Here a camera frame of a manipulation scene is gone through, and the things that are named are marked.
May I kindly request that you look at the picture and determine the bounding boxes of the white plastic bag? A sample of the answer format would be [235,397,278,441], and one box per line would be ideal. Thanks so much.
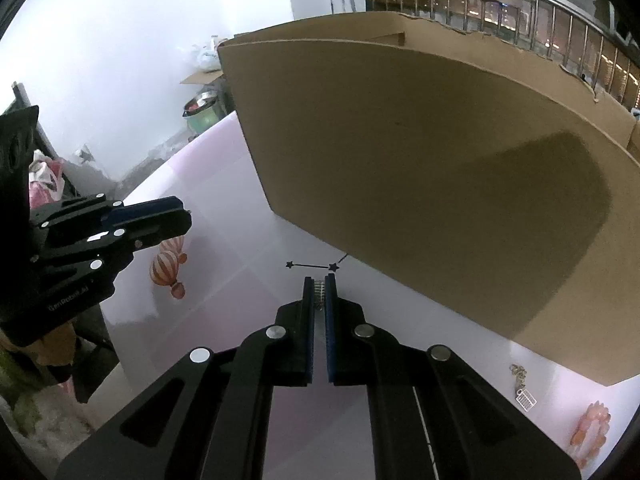
[192,35,223,72]

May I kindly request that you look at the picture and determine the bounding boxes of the silver chain with pendant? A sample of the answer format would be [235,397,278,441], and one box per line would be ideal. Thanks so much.
[509,363,538,411]

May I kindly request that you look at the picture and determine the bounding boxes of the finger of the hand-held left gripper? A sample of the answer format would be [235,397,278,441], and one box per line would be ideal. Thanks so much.
[32,209,193,288]
[30,195,187,235]

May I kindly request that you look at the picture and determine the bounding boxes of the pink bead bracelet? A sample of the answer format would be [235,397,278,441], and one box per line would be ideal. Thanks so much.
[570,400,613,468]

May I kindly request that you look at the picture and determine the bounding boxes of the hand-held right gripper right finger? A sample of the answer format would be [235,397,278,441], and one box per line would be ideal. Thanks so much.
[324,272,583,480]

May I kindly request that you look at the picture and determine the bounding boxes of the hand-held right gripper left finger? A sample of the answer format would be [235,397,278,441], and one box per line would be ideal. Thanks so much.
[55,276,317,480]

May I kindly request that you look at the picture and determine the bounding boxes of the large cardboard box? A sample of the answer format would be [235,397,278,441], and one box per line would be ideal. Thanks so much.
[216,10,640,387]

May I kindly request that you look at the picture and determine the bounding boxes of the pink plastic bag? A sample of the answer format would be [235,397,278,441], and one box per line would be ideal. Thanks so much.
[27,155,66,211]

